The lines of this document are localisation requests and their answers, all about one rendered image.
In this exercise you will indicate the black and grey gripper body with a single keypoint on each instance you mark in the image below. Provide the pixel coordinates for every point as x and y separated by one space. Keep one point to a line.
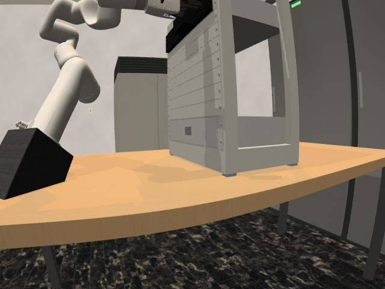
158 9

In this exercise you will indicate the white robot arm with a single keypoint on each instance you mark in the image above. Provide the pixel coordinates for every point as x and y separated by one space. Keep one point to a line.
75 73

